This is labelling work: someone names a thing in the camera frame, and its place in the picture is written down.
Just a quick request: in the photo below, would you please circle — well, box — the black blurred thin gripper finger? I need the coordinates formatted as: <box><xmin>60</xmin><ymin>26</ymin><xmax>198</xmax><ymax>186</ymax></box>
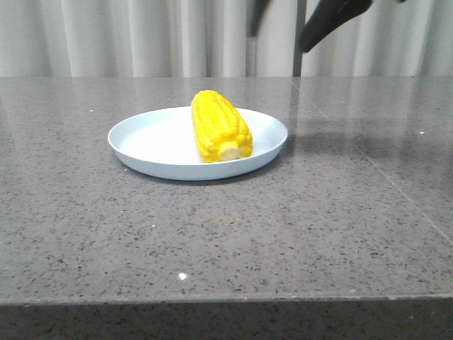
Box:
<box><xmin>247</xmin><ymin>0</ymin><xmax>270</xmax><ymax>38</ymax></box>

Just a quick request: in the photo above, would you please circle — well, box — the black blurred wide gripper finger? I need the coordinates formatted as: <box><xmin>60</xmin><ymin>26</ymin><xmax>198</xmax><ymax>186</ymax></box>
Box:
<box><xmin>299</xmin><ymin>0</ymin><xmax>372</xmax><ymax>53</ymax></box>

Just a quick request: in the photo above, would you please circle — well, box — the yellow corn cob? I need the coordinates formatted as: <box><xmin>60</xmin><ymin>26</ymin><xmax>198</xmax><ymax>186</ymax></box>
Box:
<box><xmin>191</xmin><ymin>90</ymin><xmax>253</xmax><ymax>163</ymax></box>

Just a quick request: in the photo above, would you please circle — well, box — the light blue round plate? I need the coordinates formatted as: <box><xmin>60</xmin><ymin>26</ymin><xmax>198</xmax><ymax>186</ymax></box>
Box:
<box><xmin>108</xmin><ymin>106</ymin><xmax>288</xmax><ymax>181</ymax></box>

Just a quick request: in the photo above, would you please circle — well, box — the white pleated curtain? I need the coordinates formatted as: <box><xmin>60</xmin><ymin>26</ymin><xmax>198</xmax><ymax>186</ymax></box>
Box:
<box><xmin>1</xmin><ymin>1</ymin><xmax>452</xmax><ymax>77</ymax></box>

